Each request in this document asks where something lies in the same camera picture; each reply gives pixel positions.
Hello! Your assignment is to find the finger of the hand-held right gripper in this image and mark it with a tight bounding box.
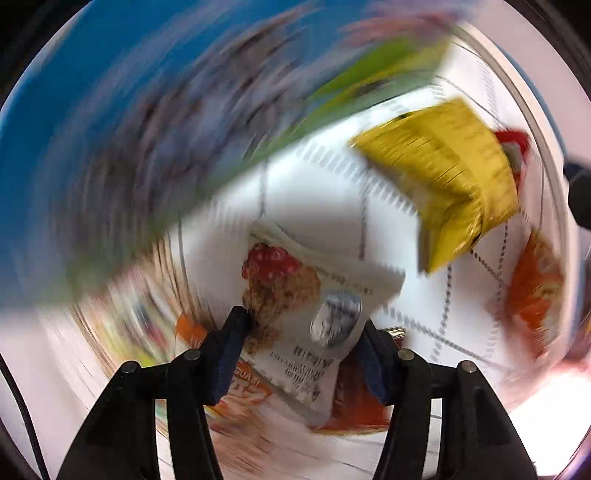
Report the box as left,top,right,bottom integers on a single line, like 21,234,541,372
564,161,591,228

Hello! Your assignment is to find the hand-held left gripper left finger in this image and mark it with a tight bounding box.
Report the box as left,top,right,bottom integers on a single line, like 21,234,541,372
55,306,250,480

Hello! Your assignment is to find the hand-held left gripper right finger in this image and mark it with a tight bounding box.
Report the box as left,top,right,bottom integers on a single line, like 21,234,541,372
355,320,539,480

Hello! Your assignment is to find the red snack packet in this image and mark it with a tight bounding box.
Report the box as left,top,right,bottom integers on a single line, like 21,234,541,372
493,129,532,195

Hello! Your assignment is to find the white cereal bar packet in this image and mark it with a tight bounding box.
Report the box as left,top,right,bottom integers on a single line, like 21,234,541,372
238,220,406,428

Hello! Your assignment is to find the yellow snack packet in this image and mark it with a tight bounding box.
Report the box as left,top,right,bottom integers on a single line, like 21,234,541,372
348,98,520,274

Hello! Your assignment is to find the blue printed cardboard box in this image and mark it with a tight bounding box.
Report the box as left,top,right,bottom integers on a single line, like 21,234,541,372
0,0,459,308

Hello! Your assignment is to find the white floral printed blanket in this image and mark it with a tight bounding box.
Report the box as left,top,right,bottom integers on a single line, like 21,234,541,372
28,41,575,480

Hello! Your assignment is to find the black cable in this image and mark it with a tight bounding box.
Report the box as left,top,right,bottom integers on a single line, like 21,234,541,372
0,354,51,480

